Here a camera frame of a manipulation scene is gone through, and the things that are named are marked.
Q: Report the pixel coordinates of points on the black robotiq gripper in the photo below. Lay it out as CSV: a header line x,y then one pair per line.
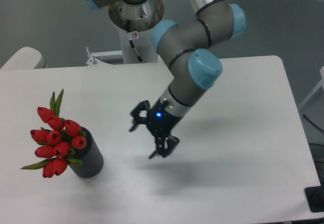
x,y
160,124

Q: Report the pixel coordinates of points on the red tulip bouquet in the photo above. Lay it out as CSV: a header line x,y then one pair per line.
x,y
59,145

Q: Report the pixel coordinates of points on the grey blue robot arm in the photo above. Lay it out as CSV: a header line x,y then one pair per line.
x,y
185,52

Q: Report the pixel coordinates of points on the dark grey ribbed vase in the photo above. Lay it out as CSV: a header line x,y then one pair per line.
x,y
91,157

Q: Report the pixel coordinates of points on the white chair at left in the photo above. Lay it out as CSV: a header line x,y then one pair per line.
x,y
25,58

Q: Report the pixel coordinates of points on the black device at table corner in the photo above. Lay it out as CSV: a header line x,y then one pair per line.
x,y
314,196

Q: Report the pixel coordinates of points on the white pedestal base frame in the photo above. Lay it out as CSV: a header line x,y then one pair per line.
x,y
117,57

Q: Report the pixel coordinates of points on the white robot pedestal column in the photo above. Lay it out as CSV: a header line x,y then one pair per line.
x,y
139,41

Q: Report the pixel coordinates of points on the white frame at right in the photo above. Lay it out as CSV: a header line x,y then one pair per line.
x,y
313,95

